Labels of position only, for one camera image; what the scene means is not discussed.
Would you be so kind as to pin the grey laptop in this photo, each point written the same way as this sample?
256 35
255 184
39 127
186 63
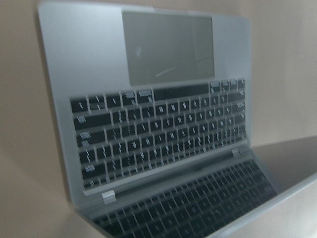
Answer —
153 112

